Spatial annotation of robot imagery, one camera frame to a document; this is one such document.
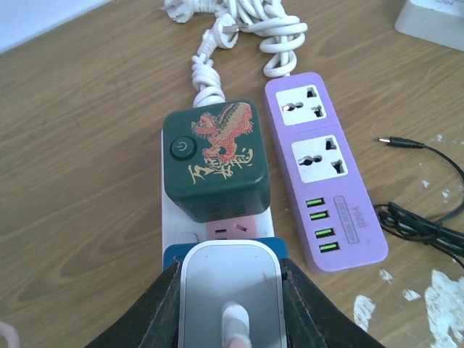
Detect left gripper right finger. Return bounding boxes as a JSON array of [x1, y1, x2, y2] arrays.
[[281, 258, 384, 348]]

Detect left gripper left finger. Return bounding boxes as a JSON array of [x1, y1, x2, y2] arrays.
[[87, 262, 181, 348]]

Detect white charger plug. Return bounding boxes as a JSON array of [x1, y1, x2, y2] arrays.
[[178, 246, 287, 347]]

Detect black charger plug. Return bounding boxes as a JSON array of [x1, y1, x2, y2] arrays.
[[373, 136, 464, 265]]

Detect white multicolour power strip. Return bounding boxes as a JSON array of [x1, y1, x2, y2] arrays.
[[161, 131, 275, 254]]

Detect purple power strip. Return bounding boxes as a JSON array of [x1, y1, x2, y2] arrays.
[[265, 72, 389, 273]]

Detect white grey power strip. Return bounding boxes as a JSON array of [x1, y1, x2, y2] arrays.
[[394, 0, 463, 51]]

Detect white coiled cable back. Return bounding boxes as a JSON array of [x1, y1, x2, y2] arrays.
[[159, 0, 309, 108]]

